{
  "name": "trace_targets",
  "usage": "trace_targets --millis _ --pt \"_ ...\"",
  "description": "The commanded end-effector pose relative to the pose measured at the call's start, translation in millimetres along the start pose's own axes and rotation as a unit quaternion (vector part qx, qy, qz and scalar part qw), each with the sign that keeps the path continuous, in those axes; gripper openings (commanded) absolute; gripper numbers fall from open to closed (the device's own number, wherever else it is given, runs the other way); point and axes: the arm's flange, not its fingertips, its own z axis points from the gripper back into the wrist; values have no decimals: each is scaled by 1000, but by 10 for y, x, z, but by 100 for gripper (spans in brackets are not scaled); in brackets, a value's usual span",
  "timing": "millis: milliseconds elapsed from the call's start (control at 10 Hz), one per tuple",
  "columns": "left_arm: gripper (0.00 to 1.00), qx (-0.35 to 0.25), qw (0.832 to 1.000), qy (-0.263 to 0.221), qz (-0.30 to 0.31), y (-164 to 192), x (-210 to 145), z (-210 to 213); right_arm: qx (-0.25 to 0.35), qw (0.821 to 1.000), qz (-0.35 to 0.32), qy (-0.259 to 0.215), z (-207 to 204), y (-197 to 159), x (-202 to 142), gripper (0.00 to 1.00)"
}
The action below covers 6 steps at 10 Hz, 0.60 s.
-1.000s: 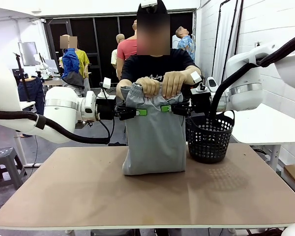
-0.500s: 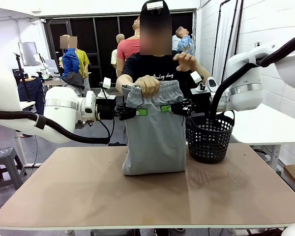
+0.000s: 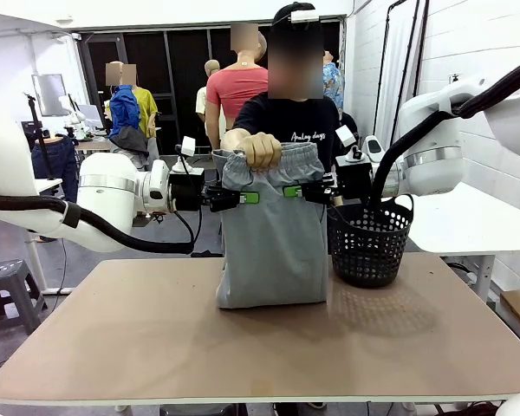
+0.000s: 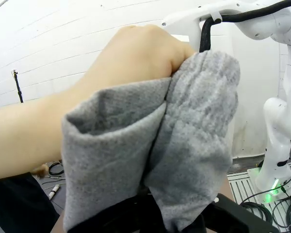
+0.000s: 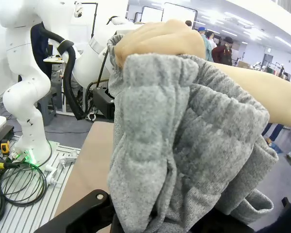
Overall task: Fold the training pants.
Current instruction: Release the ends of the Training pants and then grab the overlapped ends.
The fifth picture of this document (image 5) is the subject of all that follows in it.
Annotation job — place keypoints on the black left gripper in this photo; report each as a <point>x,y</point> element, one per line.
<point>104,102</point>

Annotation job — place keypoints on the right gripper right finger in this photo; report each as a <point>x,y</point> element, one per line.
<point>223,227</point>

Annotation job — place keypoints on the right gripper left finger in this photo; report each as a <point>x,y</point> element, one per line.
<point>82,213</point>

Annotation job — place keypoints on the grey training pants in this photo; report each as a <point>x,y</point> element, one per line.
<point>172,145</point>

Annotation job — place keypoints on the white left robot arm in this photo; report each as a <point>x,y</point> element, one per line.
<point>26,97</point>

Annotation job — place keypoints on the person's right forearm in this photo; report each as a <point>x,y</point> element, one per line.
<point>257,89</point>

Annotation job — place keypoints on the person's right hand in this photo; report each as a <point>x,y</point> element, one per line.
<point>160,41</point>

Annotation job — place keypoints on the grey plastic stool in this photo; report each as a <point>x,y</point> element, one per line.
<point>46,109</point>

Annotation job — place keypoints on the yellow tape measure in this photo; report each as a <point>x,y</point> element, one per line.
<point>4,147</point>

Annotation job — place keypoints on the flat black box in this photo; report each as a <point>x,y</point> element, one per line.
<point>3,133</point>

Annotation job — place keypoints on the black framed white board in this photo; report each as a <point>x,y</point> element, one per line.
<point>179,14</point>

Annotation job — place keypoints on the person with blue cap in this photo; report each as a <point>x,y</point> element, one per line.
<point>207,46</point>

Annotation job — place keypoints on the person with black hat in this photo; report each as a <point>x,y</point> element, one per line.
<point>221,54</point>

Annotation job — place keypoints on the white clamp bracket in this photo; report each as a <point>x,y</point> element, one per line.
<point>68,159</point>
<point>53,175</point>

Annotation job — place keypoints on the slotted aluminium base plate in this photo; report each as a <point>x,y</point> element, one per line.
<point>26,218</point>

